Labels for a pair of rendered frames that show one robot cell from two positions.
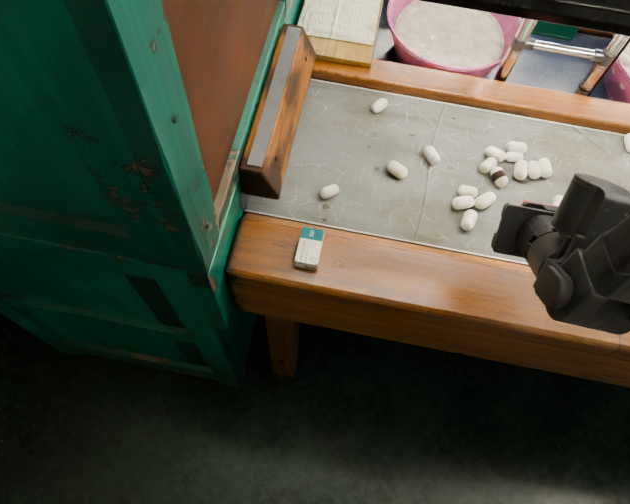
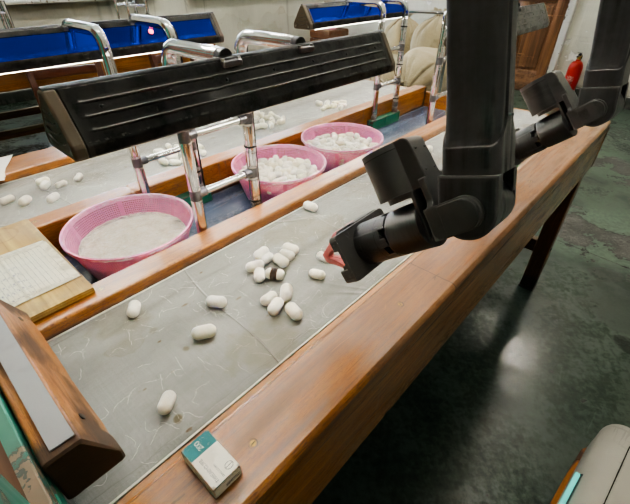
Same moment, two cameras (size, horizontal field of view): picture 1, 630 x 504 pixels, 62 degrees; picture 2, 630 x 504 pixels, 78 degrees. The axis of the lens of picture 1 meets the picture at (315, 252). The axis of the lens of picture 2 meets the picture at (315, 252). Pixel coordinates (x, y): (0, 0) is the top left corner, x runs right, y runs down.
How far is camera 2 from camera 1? 0.32 m
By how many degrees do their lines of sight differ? 42
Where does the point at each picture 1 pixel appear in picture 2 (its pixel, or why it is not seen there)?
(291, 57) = (2, 321)
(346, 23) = (35, 280)
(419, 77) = (145, 267)
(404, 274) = (309, 385)
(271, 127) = (44, 390)
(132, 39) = not seen: outside the picture
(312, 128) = (86, 376)
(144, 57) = not seen: outside the picture
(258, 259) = not seen: outside the picture
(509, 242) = (360, 264)
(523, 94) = (228, 226)
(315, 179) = (139, 409)
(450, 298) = (357, 363)
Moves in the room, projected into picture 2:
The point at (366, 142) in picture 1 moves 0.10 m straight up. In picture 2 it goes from (153, 340) to (136, 292)
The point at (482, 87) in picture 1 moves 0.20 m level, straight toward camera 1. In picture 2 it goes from (198, 240) to (237, 298)
